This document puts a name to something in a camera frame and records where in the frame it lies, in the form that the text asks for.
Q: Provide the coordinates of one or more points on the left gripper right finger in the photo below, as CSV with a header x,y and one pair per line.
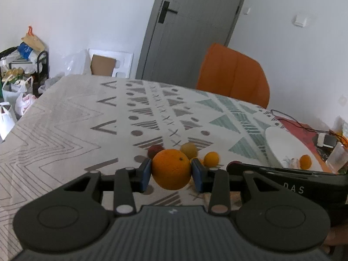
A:
x,y
265,213

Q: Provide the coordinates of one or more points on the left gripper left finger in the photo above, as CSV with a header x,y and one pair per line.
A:
x,y
80,212

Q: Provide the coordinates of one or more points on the small orange kumquat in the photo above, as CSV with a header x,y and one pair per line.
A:
x,y
211,159

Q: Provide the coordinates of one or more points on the dark red plum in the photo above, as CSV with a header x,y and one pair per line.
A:
x,y
153,150

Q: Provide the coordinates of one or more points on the large orange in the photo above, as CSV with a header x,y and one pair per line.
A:
x,y
171,169

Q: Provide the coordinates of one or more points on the person's right hand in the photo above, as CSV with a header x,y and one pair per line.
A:
x,y
337,236

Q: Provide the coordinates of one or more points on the clear plastic cup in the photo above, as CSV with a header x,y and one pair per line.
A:
x,y
338,158

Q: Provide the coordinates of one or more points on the small orange on plate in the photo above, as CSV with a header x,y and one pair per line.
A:
x,y
305,162

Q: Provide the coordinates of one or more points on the white round plate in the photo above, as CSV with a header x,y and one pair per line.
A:
x,y
283,149

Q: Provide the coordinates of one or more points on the red orange mat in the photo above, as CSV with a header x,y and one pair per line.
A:
x,y
308,138

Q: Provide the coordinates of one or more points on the patterned tablecloth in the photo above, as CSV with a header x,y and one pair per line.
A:
x,y
90,126

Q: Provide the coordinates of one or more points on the green yellow plum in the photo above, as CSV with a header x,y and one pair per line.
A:
x,y
189,149

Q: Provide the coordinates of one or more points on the orange chair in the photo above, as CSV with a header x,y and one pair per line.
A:
x,y
229,73

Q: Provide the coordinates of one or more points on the brown cardboard piece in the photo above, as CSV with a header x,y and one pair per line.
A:
x,y
102,66

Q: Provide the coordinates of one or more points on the white foam packaging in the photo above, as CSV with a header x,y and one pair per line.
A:
x,y
123,61

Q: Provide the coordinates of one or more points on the blue white plastic bag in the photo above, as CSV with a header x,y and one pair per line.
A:
x,y
24,50

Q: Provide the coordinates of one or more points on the grey door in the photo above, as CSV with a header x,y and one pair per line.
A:
x,y
173,52

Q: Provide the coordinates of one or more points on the white wall switch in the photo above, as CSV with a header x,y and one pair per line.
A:
x,y
300,20

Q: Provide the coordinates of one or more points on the black door handle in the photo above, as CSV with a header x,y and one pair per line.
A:
x,y
165,9

